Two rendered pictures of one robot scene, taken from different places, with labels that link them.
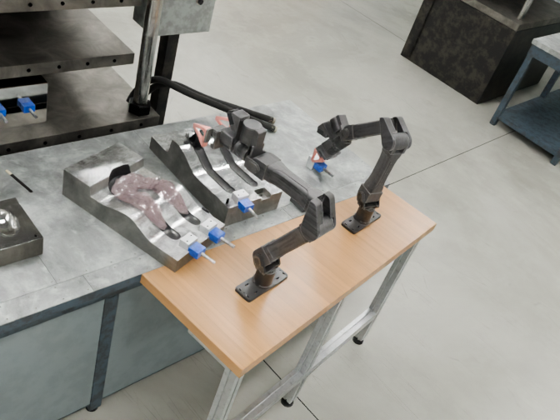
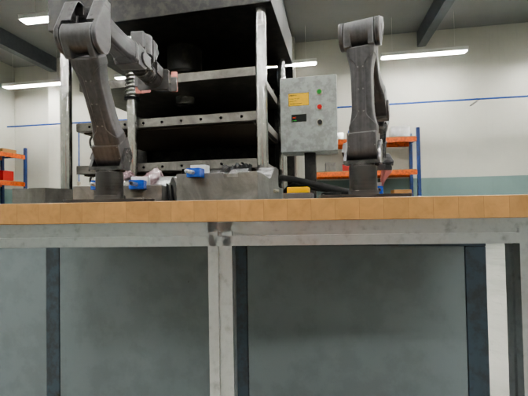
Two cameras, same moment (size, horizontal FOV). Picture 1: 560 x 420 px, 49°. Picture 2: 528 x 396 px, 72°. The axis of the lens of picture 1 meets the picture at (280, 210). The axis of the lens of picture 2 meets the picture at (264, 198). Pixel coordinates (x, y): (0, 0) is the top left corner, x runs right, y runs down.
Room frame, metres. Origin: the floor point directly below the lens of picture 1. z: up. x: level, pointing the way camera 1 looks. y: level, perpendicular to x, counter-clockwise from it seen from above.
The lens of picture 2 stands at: (1.44, -0.97, 0.79)
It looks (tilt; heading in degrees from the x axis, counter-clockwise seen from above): 1 degrees up; 65
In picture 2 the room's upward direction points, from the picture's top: 1 degrees counter-clockwise
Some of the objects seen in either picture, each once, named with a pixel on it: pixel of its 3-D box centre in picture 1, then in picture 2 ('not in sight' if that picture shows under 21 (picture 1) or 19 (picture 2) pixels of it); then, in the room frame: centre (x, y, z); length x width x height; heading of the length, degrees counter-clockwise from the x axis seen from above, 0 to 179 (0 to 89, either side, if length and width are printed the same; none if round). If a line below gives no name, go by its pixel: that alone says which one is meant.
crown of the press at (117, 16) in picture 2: not in sight; (185, 58); (2.00, 1.35, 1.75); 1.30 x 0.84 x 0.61; 143
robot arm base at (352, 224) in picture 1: (364, 212); (363, 181); (2.00, -0.32, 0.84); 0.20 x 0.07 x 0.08; 151
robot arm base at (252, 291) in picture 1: (264, 275); (109, 186); (1.48, -0.02, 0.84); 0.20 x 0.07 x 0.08; 151
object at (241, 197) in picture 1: (247, 207); (194, 172); (1.72, 0.11, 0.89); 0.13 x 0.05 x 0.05; 53
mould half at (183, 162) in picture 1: (215, 164); (238, 184); (1.94, 0.29, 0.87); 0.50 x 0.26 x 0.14; 53
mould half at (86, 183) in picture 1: (145, 203); (138, 189); (1.60, 0.44, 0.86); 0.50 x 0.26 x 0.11; 70
